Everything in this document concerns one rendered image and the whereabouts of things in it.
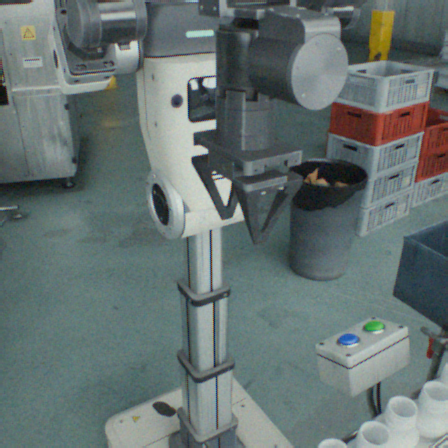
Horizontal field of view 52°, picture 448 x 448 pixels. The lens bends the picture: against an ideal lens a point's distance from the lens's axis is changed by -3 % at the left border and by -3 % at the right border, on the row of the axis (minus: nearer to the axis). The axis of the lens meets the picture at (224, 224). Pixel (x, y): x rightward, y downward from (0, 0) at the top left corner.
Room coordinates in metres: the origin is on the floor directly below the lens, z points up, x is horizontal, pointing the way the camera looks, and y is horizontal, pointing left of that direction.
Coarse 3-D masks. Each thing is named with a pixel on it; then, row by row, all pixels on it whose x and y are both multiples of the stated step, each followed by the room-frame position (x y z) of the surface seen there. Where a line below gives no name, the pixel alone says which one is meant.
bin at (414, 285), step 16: (432, 224) 1.28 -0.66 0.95; (416, 240) 1.24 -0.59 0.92; (432, 240) 1.28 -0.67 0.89; (416, 256) 1.16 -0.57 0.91; (432, 256) 1.12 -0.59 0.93; (400, 272) 1.20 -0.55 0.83; (416, 272) 1.15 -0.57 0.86; (432, 272) 1.11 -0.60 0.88; (400, 288) 1.19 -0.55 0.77; (416, 288) 1.14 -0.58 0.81; (432, 288) 1.10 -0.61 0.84; (416, 304) 1.13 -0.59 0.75; (432, 304) 1.09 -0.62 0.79; (432, 320) 1.07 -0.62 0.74
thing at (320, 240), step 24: (312, 168) 2.70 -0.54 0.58; (336, 168) 2.69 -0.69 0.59; (360, 168) 2.56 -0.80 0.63; (312, 192) 2.32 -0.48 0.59; (336, 192) 2.28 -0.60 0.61; (360, 192) 2.36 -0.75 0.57; (312, 216) 2.32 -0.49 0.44; (336, 216) 2.30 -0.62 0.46; (312, 240) 2.33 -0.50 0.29; (336, 240) 2.31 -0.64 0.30; (312, 264) 2.33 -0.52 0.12; (336, 264) 2.33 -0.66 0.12
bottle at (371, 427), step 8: (368, 424) 0.37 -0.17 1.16; (376, 424) 0.37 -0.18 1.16; (360, 432) 0.36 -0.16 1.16; (368, 432) 0.37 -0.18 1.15; (376, 432) 0.37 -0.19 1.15; (384, 432) 0.36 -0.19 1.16; (352, 440) 0.38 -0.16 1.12; (360, 440) 0.35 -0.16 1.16; (368, 440) 0.38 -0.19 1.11; (376, 440) 0.37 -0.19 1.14; (384, 440) 0.36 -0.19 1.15
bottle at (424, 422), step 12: (432, 384) 0.43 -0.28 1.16; (444, 384) 0.43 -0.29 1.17; (420, 396) 0.42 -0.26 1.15; (432, 396) 0.43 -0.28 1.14; (444, 396) 0.42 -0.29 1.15; (420, 408) 0.41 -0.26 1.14; (432, 408) 0.40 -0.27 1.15; (444, 408) 0.40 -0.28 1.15; (420, 420) 0.40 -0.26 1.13; (432, 420) 0.40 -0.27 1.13; (444, 420) 0.40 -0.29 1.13; (420, 432) 0.39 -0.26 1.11; (432, 432) 0.39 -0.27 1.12; (444, 432) 0.39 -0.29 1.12; (420, 444) 0.39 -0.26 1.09
